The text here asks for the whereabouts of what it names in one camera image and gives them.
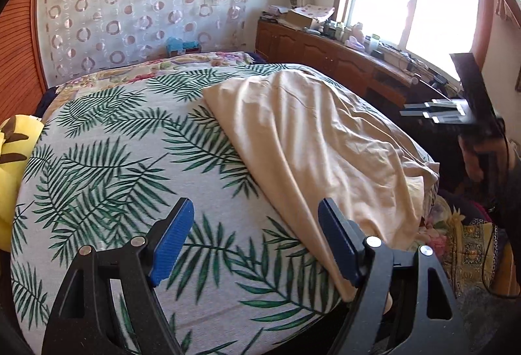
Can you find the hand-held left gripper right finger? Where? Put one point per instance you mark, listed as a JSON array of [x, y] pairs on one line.
[[338, 241]]

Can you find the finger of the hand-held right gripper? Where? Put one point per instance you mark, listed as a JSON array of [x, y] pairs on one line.
[[435, 105], [447, 118]]

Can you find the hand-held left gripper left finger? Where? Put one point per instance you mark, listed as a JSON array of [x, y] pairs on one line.
[[171, 241]]

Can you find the beige printed t-shirt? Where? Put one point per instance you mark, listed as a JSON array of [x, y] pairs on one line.
[[325, 143]]

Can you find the person's right hand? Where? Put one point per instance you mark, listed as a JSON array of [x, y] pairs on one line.
[[476, 155]]

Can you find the leaf print bed sheet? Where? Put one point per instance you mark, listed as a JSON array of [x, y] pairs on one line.
[[122, 159]]

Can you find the pink toy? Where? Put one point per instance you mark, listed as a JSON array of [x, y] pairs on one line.
[[354, 38]]

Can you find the wooden cabinet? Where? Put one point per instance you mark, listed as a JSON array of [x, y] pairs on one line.
[[325, 58]]

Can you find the yellow patterned cloth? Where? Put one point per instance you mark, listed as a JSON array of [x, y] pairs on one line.
[[468, 249]]

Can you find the floral patterned paper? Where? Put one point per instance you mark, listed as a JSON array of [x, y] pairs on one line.
[[315, 12]]

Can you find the cardboard box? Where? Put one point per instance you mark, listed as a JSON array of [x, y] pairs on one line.
[[295, 19]]

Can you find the yellow plush toy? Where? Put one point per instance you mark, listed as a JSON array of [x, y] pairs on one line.
[[16, 176]]

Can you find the floral quilt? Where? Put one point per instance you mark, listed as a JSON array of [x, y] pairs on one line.
[[163, 68]]

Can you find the blue object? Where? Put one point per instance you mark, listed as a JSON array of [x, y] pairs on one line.
[[181, 46]]

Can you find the circle pattern sheer curtain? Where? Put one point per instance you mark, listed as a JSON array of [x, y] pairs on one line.
[[142, 1]]

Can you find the wooden slatted panel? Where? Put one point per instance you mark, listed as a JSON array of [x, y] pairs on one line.
[[20, 46]]

